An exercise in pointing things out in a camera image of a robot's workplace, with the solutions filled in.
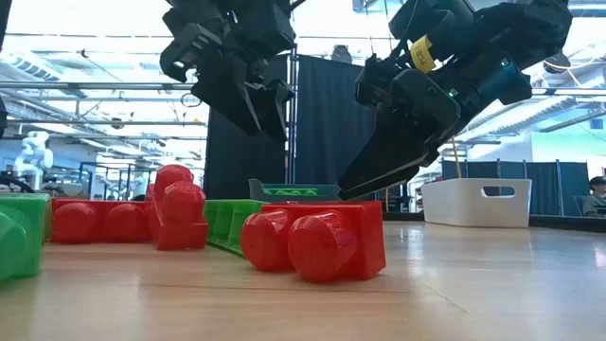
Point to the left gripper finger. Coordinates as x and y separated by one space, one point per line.
227 95
277 109

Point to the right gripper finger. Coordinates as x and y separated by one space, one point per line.
388 151
379 182

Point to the long green building block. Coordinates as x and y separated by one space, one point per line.
289 192
232 222

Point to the red two-stud block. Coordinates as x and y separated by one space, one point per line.
182 208
322 246

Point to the long red building block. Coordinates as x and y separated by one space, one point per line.
94 222

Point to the green two-stud block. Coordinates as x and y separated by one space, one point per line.
19 237

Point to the black equipment rack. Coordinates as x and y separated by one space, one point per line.
397 201

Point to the black folding partition screen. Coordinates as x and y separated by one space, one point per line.
326 118

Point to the teal plastic bin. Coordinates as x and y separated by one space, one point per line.
328 191

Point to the white plastic bin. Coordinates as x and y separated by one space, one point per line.
454 208

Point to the dark blue room divider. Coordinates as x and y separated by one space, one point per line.
544 189

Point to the person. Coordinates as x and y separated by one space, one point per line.
595 201

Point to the white humanoid robot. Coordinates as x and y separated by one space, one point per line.
33 156

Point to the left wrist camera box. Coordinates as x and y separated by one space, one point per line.
189 47

